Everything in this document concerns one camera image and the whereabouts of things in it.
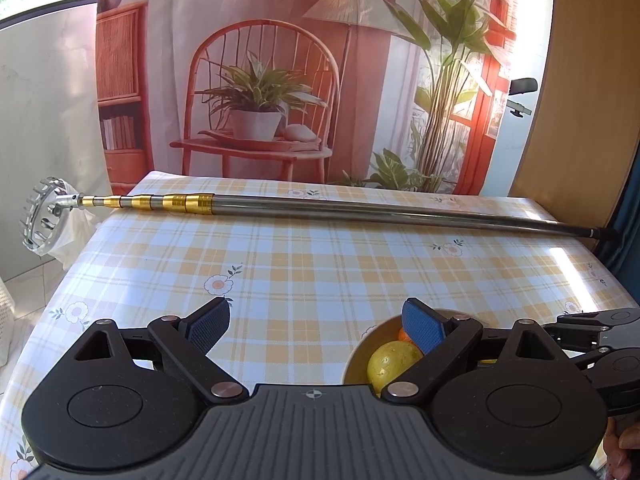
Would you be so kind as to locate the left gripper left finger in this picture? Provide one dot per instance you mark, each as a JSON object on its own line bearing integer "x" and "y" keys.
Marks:
{"x": 178, "y": 347}

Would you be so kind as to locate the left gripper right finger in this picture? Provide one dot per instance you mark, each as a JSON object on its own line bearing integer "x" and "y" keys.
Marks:
{"x": 450, "y": 346}

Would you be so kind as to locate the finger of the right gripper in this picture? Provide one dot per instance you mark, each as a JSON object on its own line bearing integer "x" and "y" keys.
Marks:
{"x": 615, "y": 329}

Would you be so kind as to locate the yellow green round fruit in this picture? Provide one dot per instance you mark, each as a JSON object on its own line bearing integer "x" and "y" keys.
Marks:
{"x": 389, "y": 361}

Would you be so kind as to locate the person's right hand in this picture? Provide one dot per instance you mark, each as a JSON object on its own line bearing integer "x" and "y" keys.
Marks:
{"x": 619, "y": 447}

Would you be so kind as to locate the orange mandarin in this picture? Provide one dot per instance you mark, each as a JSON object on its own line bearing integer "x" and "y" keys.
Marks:
{"x": 403, "y": 336}

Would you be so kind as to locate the teal curtain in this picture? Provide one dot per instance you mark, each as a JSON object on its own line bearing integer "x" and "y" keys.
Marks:
{"x": 621, "y": 256}

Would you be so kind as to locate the yellow plaid floral tablecloth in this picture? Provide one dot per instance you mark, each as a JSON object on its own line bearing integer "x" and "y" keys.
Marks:
{"x": 302, "y": 295}

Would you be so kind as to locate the telescopic metal fruit picker pole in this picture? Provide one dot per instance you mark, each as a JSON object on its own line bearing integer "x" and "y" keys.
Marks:
{"x": 50, "y": 205}

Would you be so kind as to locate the wooden headboard panel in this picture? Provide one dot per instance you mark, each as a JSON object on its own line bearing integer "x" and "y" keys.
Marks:
{"x": 585, "y": 130}

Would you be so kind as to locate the black office chair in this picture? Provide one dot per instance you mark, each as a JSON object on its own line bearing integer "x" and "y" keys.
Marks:
{"x": 518, "y": 87}

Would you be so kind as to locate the printed room backdrop cloth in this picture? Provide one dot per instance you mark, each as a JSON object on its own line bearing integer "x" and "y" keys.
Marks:
{"x": 399, "y": 94}

